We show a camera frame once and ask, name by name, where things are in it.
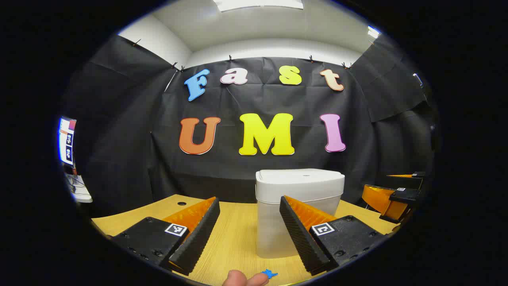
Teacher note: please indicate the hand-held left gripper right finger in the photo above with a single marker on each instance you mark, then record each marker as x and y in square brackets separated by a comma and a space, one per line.
[299, 234]

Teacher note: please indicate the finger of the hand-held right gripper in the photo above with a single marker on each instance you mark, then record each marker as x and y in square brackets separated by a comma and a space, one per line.
[377, 198]
[401, 175]

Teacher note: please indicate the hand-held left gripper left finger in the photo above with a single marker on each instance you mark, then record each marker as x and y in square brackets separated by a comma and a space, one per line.
[200, 234]

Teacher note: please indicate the white desktop garbage bin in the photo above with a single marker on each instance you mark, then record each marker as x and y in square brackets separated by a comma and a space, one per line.
[301, 186]

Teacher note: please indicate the blue paper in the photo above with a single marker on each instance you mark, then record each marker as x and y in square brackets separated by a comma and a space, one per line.
[270, 273]

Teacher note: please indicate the wooden desktop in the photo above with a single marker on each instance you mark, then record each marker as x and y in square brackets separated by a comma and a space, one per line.
[238, 238]

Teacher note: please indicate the black backdrop cloth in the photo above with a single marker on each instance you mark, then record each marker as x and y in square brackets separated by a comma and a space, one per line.
[222, 174]

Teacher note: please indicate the white side table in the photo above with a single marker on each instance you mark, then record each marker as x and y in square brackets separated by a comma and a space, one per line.
[81, 194]

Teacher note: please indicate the small ceiling light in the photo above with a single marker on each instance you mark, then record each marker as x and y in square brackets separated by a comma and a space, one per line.
[373, 31]

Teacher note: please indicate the computer monitor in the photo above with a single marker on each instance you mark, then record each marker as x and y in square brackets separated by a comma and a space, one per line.
[66, 141]

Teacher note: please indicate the large ceiling light panel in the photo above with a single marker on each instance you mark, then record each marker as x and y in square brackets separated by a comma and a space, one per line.
[258, 4]

